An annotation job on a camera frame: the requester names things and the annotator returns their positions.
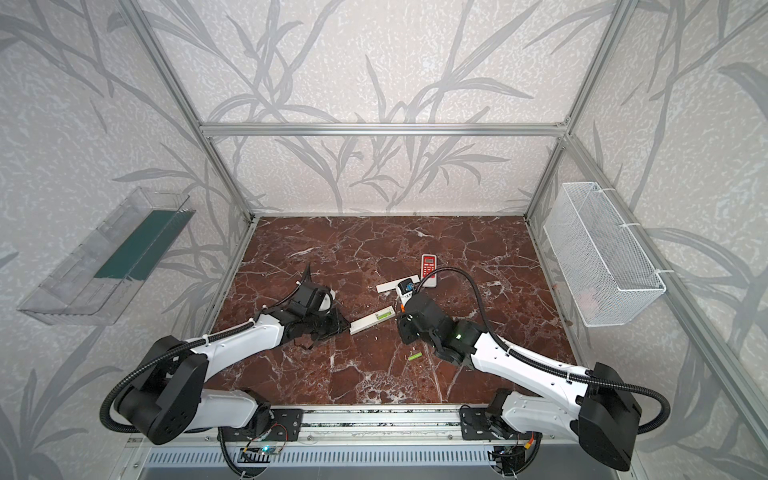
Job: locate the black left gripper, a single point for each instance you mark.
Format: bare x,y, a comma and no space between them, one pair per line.
309,297

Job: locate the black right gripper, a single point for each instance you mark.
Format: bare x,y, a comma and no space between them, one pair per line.
405,313

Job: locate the white battery cover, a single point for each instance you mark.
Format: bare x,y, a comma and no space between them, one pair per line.
393,284

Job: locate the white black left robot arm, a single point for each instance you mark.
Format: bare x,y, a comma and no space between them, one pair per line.
166,395

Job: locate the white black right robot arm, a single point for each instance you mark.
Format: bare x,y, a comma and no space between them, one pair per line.
565,401

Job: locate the red white remote control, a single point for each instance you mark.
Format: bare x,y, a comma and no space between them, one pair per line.
427,266

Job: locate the green circuit board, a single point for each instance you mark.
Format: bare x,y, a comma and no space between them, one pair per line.
261,451

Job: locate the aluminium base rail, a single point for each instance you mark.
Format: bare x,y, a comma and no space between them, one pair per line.
378,423

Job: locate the white wire mesh basket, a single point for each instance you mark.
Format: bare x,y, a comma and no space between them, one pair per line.
608,274

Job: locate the clear plastic wall tray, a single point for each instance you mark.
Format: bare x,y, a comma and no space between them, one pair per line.
95,283

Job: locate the aluminium cage frame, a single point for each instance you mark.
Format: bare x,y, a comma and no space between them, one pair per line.
742,391

